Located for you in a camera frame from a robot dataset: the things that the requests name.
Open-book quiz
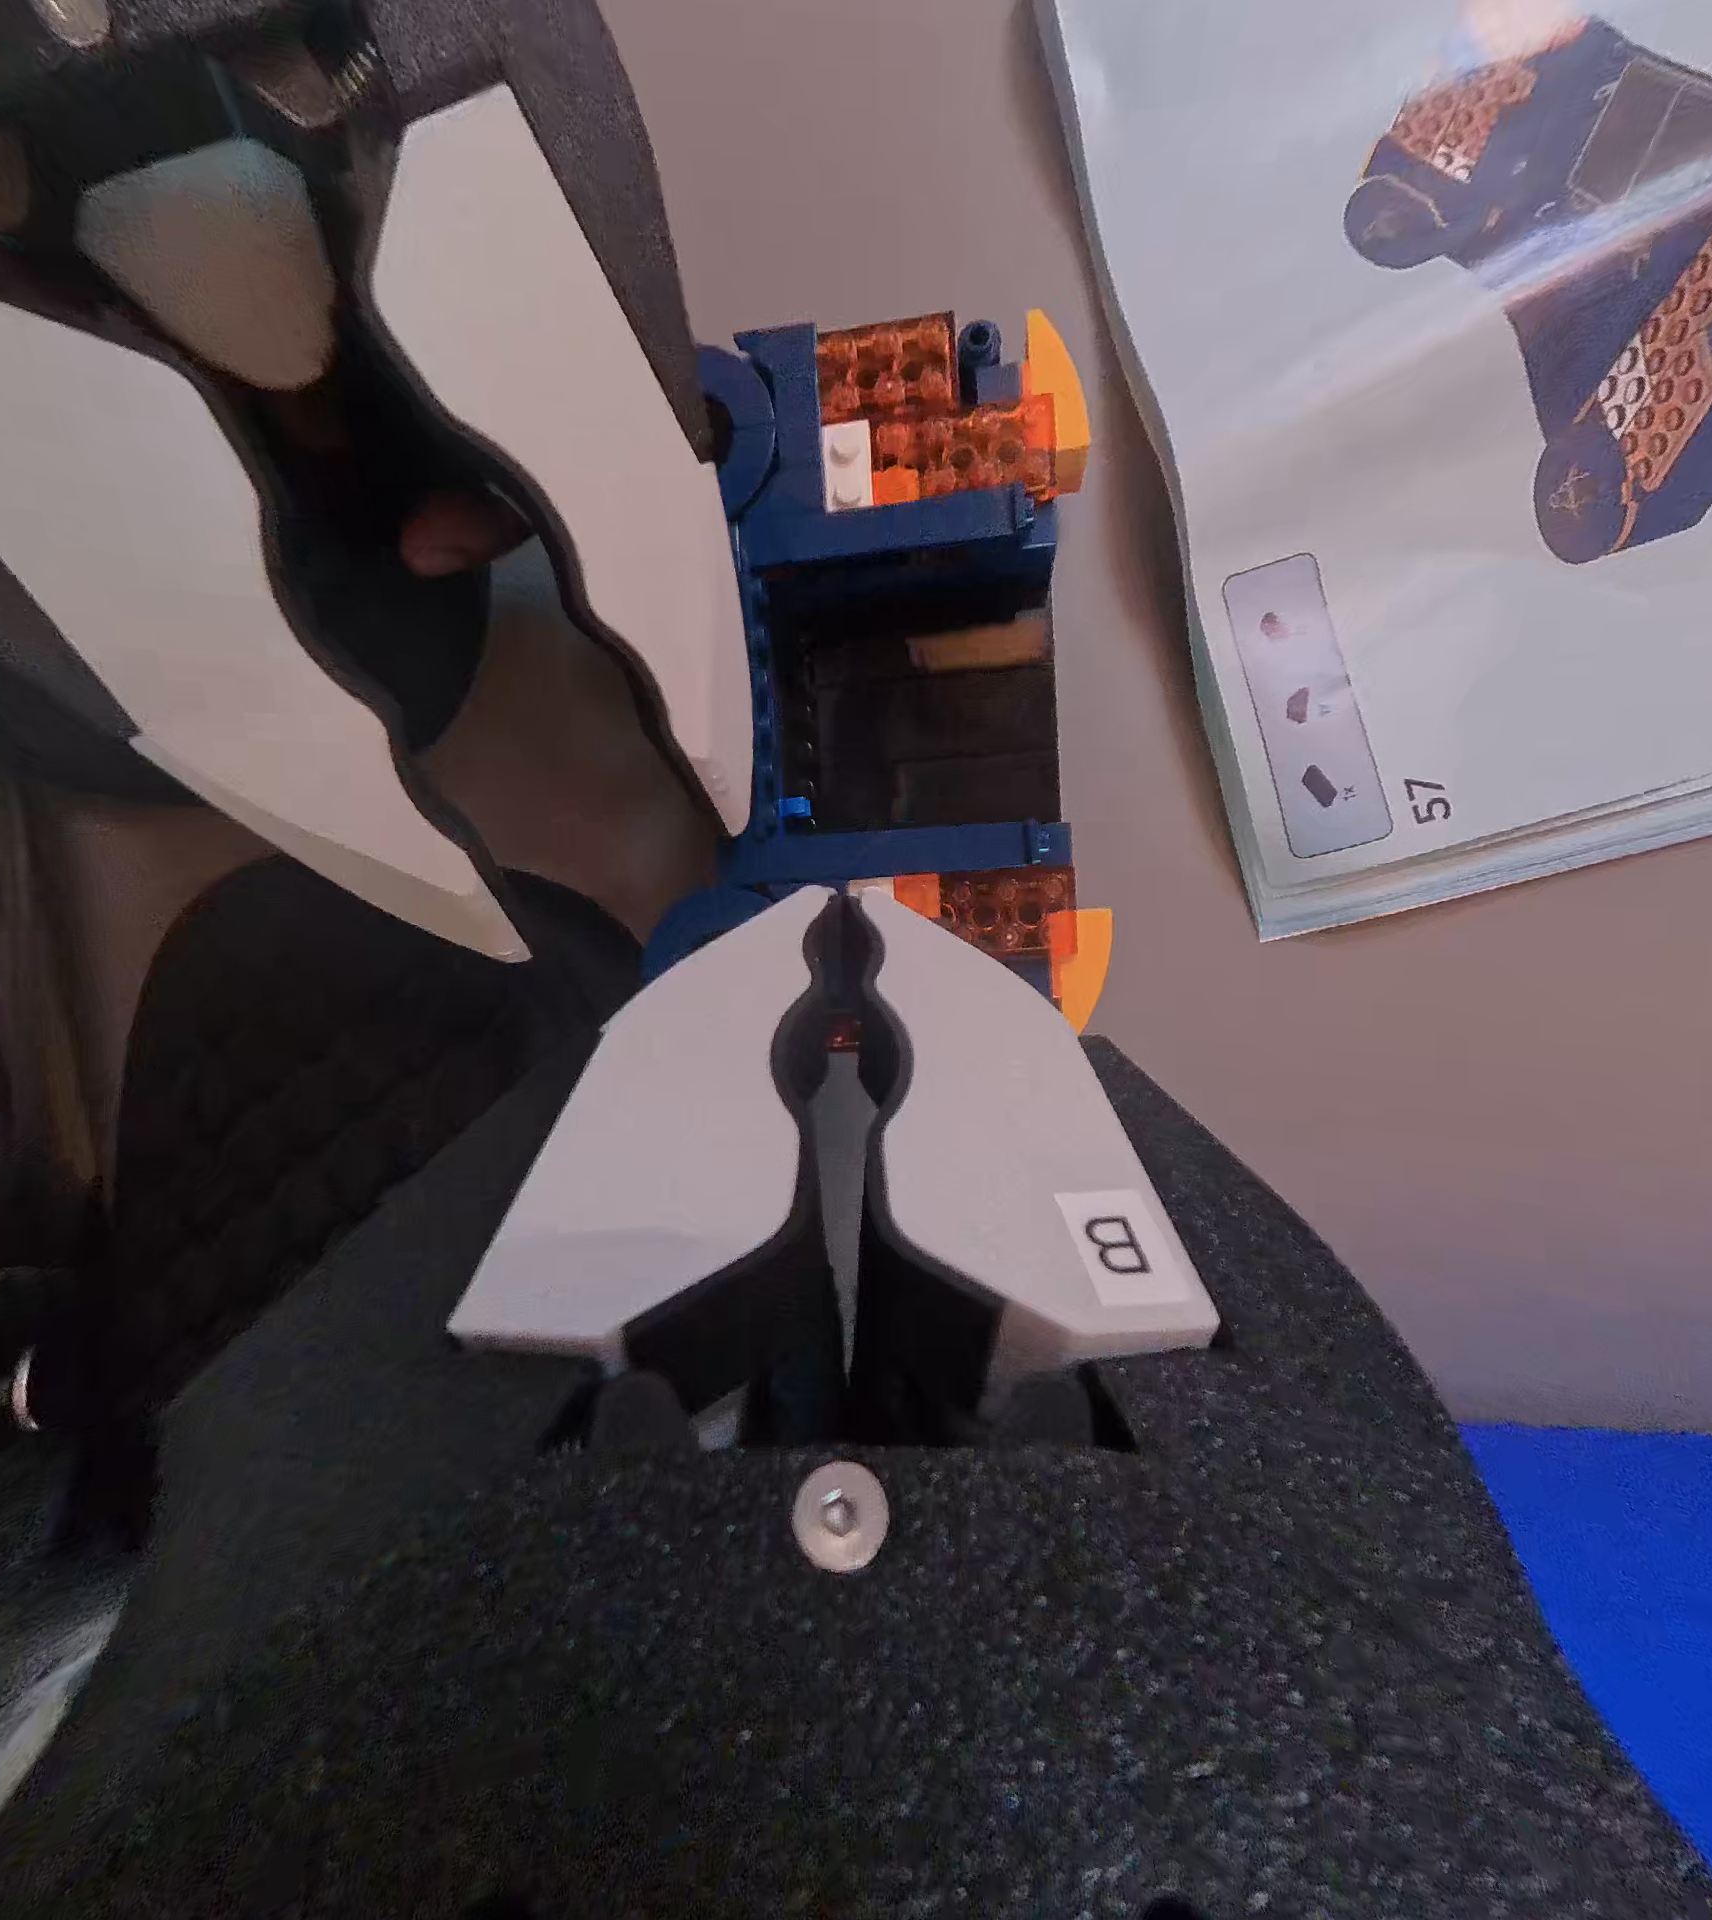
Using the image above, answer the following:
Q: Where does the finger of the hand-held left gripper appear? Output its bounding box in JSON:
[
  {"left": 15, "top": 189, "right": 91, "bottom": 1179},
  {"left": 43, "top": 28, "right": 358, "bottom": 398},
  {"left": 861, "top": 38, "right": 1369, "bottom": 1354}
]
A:
[
  {"left": 365, "top": 82, "right": 759, "bottom": 840},
  {"left": 0, "top": 288, "right": 535, "bottom": 964}
]

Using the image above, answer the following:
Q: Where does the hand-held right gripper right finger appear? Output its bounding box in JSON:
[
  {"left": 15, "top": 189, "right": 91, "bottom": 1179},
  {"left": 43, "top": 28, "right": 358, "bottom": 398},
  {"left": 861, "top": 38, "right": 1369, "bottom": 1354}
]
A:
[{"left": 851, "top": 888, "right": 1223, "bottom": 1369}]

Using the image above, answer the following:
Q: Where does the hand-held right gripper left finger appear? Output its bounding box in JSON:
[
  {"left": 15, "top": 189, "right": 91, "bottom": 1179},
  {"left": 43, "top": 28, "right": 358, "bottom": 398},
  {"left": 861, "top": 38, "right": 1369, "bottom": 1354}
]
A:
[{"left": 449, "top": 884, "right": 851, "bottom": 1375}]

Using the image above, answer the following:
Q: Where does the dark blue orange brick model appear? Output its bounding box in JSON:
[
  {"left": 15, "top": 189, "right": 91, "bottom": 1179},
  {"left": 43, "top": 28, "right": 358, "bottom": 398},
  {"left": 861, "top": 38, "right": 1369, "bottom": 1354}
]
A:
[{"left": 640, "top": 307, "right": 1117, "bottom": 1053}]

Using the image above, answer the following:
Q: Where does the black honeycomb cushion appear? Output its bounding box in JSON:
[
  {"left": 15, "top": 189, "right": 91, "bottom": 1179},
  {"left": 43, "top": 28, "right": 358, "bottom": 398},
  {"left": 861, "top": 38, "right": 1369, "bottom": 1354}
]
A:
[{"left": 112, "top": 853, "right": 649, "bottom": 1360}]

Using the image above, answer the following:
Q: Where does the open instruction booklet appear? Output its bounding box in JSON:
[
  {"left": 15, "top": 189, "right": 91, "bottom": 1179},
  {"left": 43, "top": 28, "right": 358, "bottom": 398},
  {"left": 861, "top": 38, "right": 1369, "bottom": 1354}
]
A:
[{"left": 1033, "top": 0, "right": 1712, "bottom": 942}]

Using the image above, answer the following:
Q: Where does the blue plastic bin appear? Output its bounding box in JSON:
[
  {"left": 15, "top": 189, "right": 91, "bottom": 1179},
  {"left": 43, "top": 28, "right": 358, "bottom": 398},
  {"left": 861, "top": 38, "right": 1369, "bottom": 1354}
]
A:
[{"left": 1456, "top": 1423, "right": 1712, "bottom": 1920}]

